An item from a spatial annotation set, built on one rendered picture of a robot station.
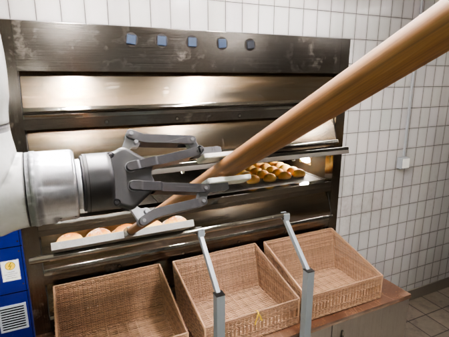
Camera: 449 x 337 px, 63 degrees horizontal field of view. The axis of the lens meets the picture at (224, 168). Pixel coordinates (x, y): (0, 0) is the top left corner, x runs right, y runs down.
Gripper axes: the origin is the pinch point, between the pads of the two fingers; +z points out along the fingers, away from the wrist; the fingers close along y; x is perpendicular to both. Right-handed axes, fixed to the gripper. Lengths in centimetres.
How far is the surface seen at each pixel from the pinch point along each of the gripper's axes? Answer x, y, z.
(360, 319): -129, 69, 127
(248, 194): -148, -14, 83
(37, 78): -120, -76, -26
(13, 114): -125, -62, -37
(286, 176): -160, -24, 121
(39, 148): -133, -47, -28
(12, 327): -169, 31, -49
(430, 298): -194, 93, 262
